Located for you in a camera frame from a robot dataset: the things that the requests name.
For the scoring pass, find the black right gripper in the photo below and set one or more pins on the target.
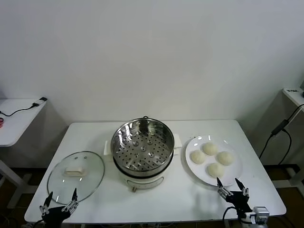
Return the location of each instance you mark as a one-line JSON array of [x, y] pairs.
[[240, 204]]

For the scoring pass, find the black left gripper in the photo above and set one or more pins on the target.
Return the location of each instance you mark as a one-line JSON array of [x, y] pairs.
[[55, 215]]

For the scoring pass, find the white steamed baozi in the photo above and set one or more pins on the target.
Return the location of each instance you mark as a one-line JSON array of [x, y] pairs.
[[224, 158], [209, 149], [215, 170], [198, 157]]

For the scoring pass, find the steel perforated steamer basket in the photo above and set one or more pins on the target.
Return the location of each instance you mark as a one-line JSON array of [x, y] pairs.
[[123, 142]]

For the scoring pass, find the white round plate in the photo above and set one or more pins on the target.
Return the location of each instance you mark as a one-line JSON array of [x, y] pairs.
[[228, 177]]

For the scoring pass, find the small red object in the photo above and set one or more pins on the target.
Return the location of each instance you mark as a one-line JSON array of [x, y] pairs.
[[1, 122]]

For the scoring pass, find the white side table with label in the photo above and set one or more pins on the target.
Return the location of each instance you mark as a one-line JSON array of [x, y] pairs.
[[294, 97]]

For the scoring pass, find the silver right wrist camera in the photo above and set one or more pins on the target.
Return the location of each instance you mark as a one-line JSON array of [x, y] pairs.
[[259, 213]]

